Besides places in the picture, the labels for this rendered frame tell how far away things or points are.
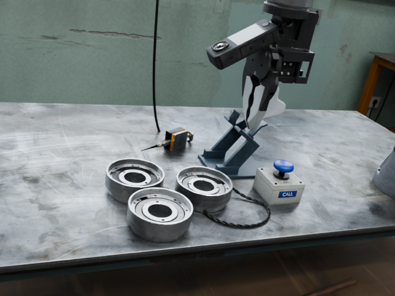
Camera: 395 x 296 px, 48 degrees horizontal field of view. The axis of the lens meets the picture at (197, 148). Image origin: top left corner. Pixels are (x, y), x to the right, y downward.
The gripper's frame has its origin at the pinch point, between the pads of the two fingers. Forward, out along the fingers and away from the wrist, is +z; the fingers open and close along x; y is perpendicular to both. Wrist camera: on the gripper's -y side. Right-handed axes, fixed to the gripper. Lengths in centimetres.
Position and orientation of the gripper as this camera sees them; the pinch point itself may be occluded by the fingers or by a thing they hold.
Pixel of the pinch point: (248, 123)
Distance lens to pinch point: 77.1
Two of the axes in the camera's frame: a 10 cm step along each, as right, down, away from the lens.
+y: 9.2, -0.3, 4.0
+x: -3.7, -4.5, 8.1
